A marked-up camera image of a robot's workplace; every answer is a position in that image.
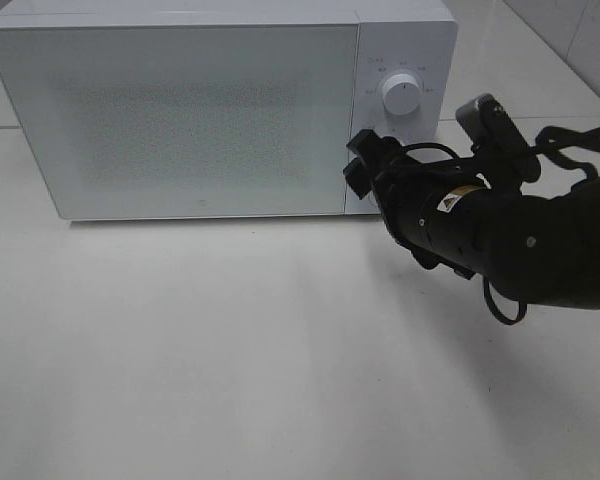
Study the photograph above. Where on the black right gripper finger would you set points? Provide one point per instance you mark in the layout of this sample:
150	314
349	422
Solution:
368	145
358	178

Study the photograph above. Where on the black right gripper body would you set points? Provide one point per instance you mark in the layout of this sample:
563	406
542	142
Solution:
408	194

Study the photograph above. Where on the round white door button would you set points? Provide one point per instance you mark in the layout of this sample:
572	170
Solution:
372	200

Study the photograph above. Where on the white microwave door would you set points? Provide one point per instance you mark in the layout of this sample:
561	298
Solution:
164	123

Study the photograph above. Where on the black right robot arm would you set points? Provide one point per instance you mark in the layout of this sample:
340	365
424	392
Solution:
533	250

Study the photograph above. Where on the white upper microwave knob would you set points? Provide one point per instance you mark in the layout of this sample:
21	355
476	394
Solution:
401	93

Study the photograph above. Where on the white microwave oven body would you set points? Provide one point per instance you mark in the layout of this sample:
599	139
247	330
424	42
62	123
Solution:
392	36

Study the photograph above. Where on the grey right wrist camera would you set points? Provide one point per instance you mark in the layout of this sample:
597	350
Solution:
500	150

